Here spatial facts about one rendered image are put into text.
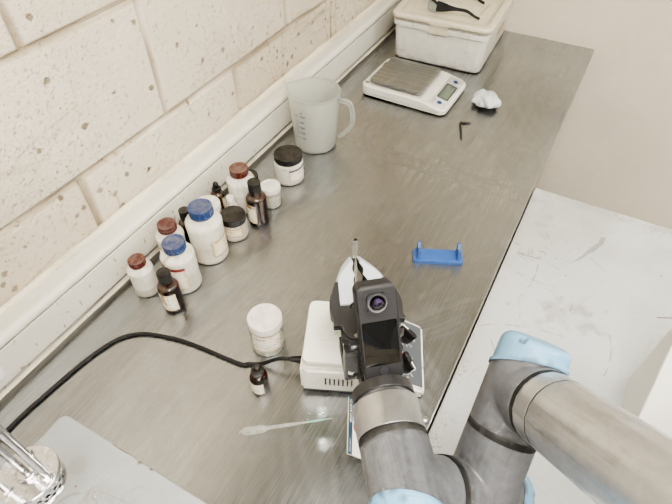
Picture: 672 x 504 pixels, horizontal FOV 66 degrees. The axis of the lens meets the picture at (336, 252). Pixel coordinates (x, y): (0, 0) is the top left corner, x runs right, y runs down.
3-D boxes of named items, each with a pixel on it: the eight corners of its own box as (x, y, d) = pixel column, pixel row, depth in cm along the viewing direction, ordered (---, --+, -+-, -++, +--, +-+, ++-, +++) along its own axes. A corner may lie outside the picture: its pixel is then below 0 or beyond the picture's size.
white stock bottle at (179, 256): (189, 265, 106) (177, 224, 97) (209, 281, 103) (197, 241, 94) (163, 282, 102) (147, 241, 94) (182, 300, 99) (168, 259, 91)
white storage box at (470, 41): (510, 30, 180) (520, -14, 169) (481, 79, 157) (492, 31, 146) (425, 14, 189) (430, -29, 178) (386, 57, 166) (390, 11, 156)
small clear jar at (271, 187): (257, 202, 119) (255, 184, 115) (273, 193, 121) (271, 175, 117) (270, 212, 116) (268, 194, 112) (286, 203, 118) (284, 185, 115)
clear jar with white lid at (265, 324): (252, 330, 95) (246, 304, 89) (285, 328, 95) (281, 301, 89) (251, 359, 91) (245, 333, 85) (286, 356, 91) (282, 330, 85)
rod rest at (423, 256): (460, 253, 108) (464, 241, 105) (462, 265, 105) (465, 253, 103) (412, 251, 108) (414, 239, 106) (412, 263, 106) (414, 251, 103)
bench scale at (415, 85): (443, 119, 142) (446, 103, 139) (359, 95, 151) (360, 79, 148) (467, 88, 154) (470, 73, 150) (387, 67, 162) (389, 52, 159)
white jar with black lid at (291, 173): (270, 181, 124) (267, 157, 118) (284, 166, 128) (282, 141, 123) (295, 189, 122) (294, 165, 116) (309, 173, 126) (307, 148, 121)
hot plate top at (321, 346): (380, 307, 88) (380, 304, 88) (378, 369, 80) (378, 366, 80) (310, 302, 89) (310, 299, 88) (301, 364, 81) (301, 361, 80)
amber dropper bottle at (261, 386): (260, 376, 88) (255, 354, 83) (273, 386, 87) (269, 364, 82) (248, 389, 87) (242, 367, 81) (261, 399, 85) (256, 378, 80)
